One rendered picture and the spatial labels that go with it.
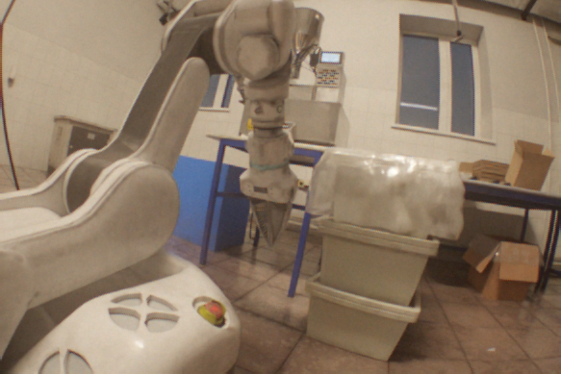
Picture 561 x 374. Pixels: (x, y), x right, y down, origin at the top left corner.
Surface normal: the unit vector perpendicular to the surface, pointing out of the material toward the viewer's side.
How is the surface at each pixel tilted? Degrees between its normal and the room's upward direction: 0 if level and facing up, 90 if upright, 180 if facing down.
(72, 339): 38
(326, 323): 96
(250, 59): 123
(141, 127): 76
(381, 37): 90
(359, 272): 96
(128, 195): 83
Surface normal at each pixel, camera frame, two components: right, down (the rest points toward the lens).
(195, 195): -0.36, -0.12
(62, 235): 0.89, -0.21
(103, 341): -0.07, -0.84
